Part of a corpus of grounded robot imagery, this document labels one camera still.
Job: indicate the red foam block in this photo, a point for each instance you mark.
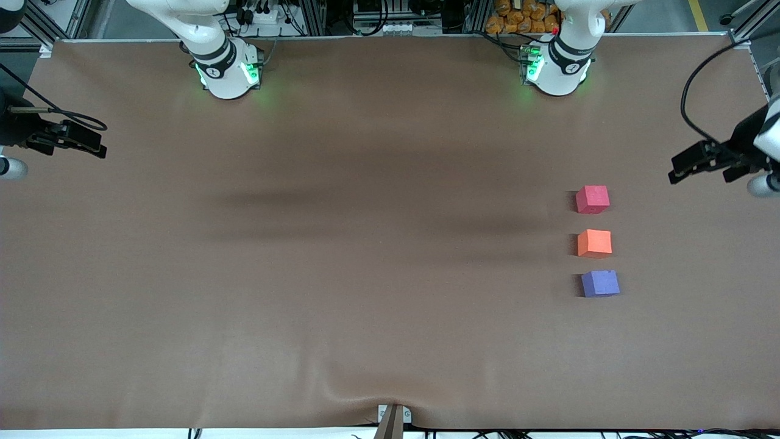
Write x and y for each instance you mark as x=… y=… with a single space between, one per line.
x=592 y=199

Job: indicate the pile of orange objects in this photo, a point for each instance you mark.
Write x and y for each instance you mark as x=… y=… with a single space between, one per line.
x=518 y=18

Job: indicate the white power strip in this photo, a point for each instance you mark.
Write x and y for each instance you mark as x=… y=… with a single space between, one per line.
x=262 y=15

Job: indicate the white connector block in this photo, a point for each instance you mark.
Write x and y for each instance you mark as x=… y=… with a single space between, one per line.
x=402 y=27

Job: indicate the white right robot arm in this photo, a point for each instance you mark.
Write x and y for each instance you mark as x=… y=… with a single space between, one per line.
x=219 y=67

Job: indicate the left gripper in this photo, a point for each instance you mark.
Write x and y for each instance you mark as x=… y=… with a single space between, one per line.
x=744 y=139

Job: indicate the brown table mat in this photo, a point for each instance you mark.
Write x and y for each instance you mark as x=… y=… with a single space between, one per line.
x=365 y=305

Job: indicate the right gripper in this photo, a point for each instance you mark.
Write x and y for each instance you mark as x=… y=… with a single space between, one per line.
x=13 y=128

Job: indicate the orange foam block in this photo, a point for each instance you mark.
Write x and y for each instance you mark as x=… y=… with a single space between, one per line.
x=594 y=244

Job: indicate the purple foam block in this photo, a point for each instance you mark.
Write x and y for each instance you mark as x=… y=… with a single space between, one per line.
x=600 y=284

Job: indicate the aluminium frame post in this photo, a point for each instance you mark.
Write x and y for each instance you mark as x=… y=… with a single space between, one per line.
x=315 y=18
x=476 y=15

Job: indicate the aluminium frame rail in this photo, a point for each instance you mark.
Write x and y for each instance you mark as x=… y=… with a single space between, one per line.
x=752 y=21
x=49 y=21

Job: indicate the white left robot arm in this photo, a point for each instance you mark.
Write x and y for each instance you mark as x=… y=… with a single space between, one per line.
x=567 y=61

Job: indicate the metal corner bracket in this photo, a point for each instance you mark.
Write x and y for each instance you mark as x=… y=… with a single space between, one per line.
x=740 y=40
x=46 y=50

